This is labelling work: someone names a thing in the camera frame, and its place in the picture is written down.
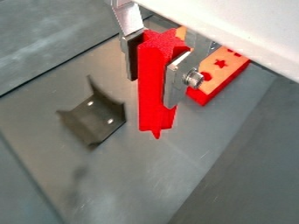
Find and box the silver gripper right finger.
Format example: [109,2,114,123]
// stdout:
[162,28,220,109]

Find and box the red foam shape board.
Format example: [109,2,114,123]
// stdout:
[173,25,251,107]

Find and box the red star prism peg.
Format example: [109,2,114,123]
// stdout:
[137,28,189,139]

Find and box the dark grey curved holder block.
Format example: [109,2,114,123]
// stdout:
[56,76,126,148]

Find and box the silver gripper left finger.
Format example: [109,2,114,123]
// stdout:
[109,0,144,81]

